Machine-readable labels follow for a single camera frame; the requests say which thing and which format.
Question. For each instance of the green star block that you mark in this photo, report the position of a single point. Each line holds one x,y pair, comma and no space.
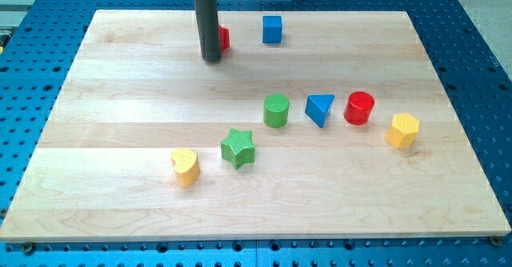
238,148

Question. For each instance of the red star block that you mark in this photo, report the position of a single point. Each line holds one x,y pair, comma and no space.
224,38

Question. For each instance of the green cylinder block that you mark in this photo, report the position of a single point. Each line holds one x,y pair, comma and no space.
276,108

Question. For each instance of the blue triangle block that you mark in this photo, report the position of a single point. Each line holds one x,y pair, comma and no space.
318,107

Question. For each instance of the yellow heart block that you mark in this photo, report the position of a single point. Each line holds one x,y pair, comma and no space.
186,166

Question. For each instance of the blue cube block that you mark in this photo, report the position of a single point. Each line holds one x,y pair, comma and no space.
271,29

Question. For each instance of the red cylinder block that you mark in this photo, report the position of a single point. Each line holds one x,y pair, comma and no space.
358,108

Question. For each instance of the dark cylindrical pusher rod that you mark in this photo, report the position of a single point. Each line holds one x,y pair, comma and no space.
208,29

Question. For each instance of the yellow hexagon block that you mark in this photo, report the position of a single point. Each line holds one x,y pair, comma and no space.
402,131

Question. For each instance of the light wooden board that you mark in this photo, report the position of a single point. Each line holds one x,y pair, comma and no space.
138,89

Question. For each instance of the blue perforated table plate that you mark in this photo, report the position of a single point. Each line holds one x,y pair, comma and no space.
42,48

